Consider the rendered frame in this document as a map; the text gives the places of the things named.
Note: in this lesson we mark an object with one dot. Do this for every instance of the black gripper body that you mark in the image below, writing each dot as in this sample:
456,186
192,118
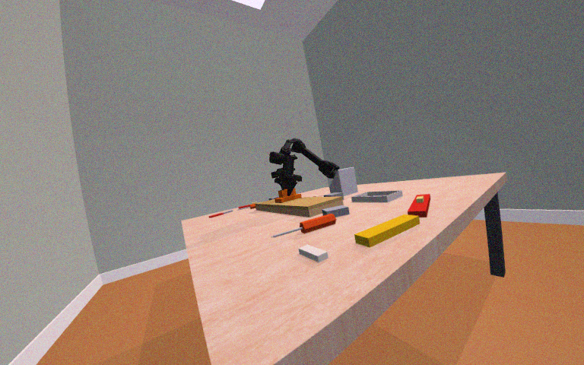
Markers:
290,175

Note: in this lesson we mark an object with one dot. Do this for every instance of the yellow rectangular bar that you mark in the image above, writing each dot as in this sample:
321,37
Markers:
388,229

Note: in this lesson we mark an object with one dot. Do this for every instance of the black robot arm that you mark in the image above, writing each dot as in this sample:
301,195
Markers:
284,157

